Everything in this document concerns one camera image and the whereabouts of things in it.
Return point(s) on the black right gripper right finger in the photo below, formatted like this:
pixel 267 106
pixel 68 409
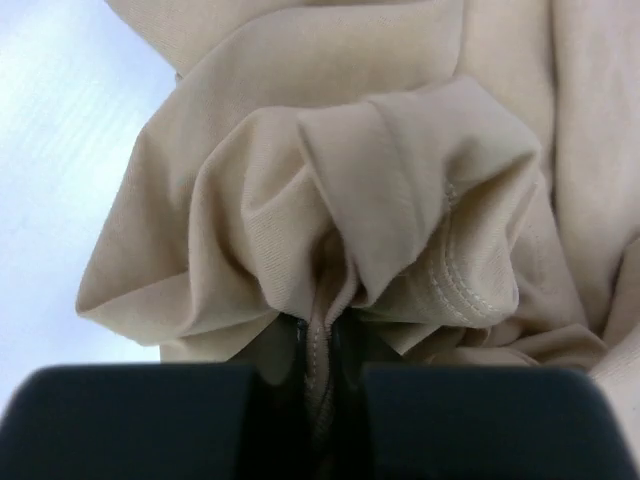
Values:
pixel 397 420

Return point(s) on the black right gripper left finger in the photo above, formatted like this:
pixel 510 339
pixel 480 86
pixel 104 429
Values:
pixel 239 419

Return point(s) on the beige t shirt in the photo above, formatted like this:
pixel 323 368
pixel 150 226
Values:
pixel 463 175

